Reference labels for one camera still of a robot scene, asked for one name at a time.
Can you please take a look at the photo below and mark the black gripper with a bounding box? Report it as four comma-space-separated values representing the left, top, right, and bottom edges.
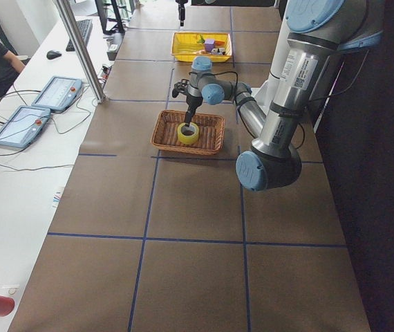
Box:
178, 0, 203, 133

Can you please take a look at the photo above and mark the yellow tape roll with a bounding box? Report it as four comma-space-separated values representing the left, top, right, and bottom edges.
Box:
177, 122, 200, 145

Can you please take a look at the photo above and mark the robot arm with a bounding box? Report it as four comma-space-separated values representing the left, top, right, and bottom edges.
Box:
172, 1, 385, 191

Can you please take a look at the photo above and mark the yellow plastic basket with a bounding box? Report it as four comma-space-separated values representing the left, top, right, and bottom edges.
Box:
171, 32, 232, 62

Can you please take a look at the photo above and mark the brown wicker basket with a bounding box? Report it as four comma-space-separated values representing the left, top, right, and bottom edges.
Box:
151, 110, 225, 155

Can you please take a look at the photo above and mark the purple foam block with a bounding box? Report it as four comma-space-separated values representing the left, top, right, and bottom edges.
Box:
203, 38, 216, 53

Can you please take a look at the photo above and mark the toy orange carrot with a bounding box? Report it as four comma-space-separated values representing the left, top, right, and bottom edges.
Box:
197, 34, 225, 47

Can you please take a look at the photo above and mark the black keyboard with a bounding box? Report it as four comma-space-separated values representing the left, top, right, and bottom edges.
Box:
65, 19, 93, 52

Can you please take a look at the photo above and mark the upper teach pendant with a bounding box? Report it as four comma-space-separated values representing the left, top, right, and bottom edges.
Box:
32, 76, 83, 113

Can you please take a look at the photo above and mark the teach pendant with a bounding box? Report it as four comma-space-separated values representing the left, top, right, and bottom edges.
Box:
0, 106, 51, 149
32, 76, 83, 113

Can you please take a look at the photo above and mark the black computer mouse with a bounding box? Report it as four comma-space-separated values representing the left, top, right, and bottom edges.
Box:
46, 50, 62, 59

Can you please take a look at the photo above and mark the lower teach pendant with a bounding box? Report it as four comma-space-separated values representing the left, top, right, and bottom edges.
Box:
0, 106, 51, 149

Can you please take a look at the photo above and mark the black backdrop panel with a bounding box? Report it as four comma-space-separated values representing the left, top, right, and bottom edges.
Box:
317, 1, 394, 331

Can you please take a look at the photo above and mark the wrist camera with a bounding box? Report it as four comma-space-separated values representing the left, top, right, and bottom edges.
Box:
171, 79, 189, 98

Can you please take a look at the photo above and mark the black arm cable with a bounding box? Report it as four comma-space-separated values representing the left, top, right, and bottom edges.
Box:
189, 71, 241, 104

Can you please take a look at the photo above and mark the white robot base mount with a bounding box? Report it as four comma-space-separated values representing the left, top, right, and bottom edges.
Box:
253, 1, 290, 107

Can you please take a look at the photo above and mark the aluminium frame post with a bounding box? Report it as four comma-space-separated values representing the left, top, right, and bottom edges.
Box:
54, 0, 106, 104

